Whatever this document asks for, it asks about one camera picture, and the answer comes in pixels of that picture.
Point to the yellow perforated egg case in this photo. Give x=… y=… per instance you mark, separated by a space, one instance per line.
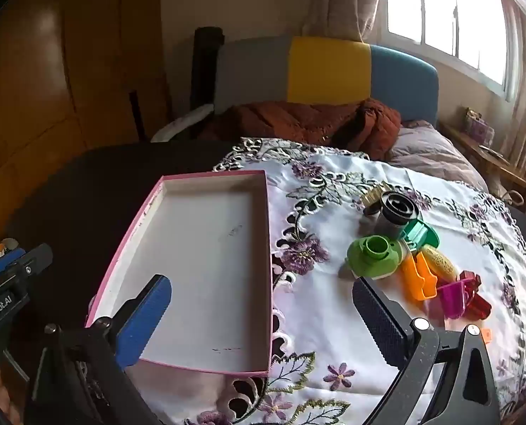
x=440 y=262

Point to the orange plastic scoop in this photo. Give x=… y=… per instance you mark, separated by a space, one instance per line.
x=415 y=283

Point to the rust brown quilted jacket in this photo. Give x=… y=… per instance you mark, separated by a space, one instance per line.
x=289 y=124

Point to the grey yellow blue headboard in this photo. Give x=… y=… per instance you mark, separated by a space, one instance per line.
x=325 y=71

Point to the pale pink duvet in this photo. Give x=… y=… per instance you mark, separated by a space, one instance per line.
x=426 y=155

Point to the red metal cylinder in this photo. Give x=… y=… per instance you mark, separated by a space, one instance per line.
x=480 y=307

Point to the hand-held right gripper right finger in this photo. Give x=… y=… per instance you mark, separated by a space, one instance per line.
x=378 y=318

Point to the white embroidered floral tablecloth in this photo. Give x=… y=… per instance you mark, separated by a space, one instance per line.
x=320 y=314

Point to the black rolled mat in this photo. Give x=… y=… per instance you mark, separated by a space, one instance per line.
x=205 y=66

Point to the red plastic block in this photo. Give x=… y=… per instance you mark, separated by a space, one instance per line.
x=470 y=280

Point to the small orange plastic piece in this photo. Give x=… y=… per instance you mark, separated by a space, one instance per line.
x=485 y=335

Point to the teal plastic box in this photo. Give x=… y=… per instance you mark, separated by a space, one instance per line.
x=418 y=232

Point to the green plastic funnel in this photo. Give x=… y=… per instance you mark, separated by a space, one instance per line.
x=373 y=256

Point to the window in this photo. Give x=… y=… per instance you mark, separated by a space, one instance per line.
x=444 y=9

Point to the wooden wardrobe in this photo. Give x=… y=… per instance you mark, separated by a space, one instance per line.
x=46 y=75

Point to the purple box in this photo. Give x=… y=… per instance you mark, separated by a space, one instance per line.
x=480 y=128

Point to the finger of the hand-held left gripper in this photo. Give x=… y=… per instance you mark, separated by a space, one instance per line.
x=33 y=259

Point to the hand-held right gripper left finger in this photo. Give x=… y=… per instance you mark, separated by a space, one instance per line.
x=145 y=318

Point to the black silver cylinder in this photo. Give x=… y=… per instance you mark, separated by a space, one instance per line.
x=393 y=219

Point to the magenta plastic cup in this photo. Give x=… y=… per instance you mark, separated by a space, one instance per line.
x=453 y=303

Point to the wooden side table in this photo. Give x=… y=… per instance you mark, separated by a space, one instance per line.
x=488 y=161

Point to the pink cardboard box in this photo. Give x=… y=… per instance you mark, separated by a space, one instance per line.
x=201 y=274

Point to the brown wooden brush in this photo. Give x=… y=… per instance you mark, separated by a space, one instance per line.
x=371 y=199

